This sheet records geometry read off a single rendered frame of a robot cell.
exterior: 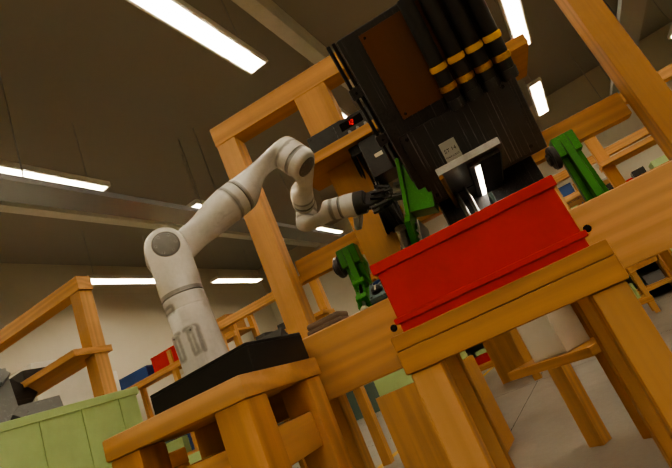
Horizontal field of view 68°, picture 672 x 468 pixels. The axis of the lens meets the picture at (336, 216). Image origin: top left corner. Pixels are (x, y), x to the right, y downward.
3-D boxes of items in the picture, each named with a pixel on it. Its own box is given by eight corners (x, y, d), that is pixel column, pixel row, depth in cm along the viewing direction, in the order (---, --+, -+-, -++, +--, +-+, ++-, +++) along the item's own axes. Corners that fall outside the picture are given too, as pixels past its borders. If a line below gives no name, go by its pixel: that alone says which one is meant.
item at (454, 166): (503, 147, 114) (497, 136, 115) (440, 180, 117) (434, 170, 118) (506, 187, 150) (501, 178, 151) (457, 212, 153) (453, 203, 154)
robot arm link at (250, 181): (288, 126, 135) (218, 178, 122) (314, 143, 132) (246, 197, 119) (288, 150, 142) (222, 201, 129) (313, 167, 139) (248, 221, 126)
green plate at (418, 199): (437, 223, 133) (422, 150, 138) (407, 229, 136) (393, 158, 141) (443, 229, 144) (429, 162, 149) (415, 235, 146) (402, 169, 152)
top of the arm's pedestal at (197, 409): (246, 397, 82) (238, 374, 84) (106, 464, 90) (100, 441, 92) (322, 373, 112) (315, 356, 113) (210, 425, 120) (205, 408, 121)
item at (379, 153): (418, 153, 167) (399, 117, 171) (373, 178, 170) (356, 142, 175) (424, 163, 178) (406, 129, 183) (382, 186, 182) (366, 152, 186)
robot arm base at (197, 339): (214, 365, 98) (184, 287, 103) (180, 384, 101) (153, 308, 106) (240, 358, 107) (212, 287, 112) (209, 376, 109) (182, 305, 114)
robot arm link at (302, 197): (325, 198, 153) (304, 184, 156) (317, 145, 130) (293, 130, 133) (305, 219, 150) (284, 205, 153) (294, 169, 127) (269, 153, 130)
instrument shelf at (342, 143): (529, 41, 160) (522, 32, 161) (294, 176, 179) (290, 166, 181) (527, 76, 183) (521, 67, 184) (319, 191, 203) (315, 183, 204)
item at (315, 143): (347, 134, 181) (340, 119, 183) (312, 154, 184) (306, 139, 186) (353, 140, 187) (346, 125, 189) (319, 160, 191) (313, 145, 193)
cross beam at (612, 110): (632, 112, 165) (617, 91, 168) (302, 282, 193) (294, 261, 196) (629, 118, 170) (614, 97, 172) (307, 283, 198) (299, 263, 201)
